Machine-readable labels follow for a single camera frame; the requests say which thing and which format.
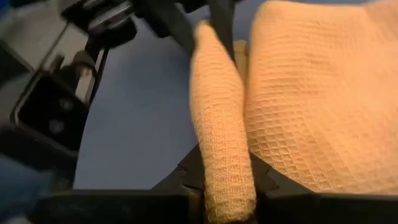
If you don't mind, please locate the person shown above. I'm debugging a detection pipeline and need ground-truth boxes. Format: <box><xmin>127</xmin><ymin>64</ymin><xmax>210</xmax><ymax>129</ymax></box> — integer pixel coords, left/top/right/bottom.
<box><xmin>0</xmin><ymin>154</ymin><xmax>55</xmax><ymax>218</ymax></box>

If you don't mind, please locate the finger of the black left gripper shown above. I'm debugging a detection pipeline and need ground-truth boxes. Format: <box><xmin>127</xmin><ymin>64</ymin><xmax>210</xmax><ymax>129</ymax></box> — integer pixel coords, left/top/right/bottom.
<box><xmin>136</xmin><ymin>0</ymin><xmax>197</xmax><ymax>58</ymax></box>
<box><xmin>208</xmin><ymin>0</ymin><xmax>236</xmax><ymax>62</ymax></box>

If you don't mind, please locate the yellow waffle towel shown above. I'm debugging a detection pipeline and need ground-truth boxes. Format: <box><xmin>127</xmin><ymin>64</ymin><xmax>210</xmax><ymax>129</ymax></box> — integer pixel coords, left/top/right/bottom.
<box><xmin>189</xmin><ymin>0</ymin><xmax>398</xmax><ymax>224</ymax></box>

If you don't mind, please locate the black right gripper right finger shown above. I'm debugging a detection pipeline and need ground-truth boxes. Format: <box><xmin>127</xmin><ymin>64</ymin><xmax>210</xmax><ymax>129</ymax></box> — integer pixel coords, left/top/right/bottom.
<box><xmin>250</xmin><ymin>154</ymin><xmax>398</xmax><ymax>224</ymax></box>

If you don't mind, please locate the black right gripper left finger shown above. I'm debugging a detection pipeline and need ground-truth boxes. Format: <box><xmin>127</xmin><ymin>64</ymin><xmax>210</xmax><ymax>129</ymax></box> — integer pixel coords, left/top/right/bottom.
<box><xmin>29</xmin><ymin>144</ymin><xmax>206</xmax><ymax>224</ymax></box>

